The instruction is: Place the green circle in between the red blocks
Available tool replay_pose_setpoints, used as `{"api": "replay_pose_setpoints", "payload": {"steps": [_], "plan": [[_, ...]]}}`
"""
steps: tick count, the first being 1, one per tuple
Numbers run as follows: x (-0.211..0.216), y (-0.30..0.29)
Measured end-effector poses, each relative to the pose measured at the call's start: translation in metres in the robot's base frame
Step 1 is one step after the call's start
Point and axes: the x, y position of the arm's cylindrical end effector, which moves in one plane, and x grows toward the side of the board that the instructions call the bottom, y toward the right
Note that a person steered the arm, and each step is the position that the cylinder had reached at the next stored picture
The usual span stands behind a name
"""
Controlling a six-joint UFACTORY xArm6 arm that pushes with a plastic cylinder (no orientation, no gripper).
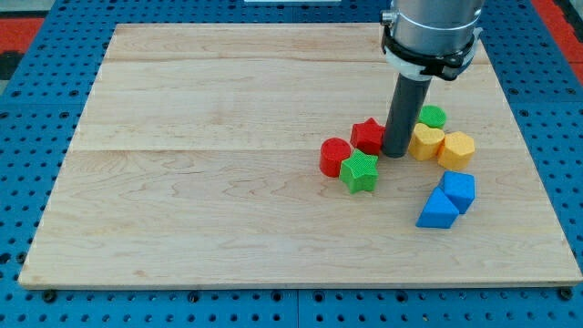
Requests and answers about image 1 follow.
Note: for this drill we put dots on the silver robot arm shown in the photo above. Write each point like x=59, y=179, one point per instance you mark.
x=432, y=27

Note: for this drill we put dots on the red cylinder block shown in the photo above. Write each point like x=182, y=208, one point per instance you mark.
x=332, y=153

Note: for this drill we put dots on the green star block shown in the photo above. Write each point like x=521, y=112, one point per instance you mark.
x=359, y=172

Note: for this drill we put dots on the red star block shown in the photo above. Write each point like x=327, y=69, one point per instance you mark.
x=368, y=136

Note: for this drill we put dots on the wooden board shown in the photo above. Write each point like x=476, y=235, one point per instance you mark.
x=194, y=166

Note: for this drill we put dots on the yellow heart block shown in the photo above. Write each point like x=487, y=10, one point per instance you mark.
x=425, y=142

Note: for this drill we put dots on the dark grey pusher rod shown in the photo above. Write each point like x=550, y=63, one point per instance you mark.
x=407, y=101

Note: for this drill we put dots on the green cylinder block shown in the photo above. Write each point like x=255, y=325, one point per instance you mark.
x=432, y=116

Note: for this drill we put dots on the blue triangle block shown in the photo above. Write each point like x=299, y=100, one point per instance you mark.
x=439, y=212

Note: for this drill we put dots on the yellow hexagon block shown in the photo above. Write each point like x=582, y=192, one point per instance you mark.
x=456, y=151

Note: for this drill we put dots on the blue cube block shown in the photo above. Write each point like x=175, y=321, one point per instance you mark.
x=460, y=188

